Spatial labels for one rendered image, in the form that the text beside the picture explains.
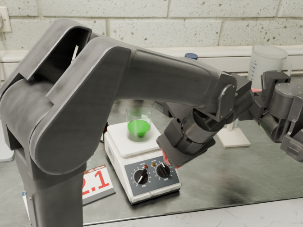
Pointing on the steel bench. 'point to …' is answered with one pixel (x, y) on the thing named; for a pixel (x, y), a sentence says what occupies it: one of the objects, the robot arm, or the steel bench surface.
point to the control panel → (152, 178)
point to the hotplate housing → (110, 147)
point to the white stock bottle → (191, 56)
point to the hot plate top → (124, 148)
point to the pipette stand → (232, 137)
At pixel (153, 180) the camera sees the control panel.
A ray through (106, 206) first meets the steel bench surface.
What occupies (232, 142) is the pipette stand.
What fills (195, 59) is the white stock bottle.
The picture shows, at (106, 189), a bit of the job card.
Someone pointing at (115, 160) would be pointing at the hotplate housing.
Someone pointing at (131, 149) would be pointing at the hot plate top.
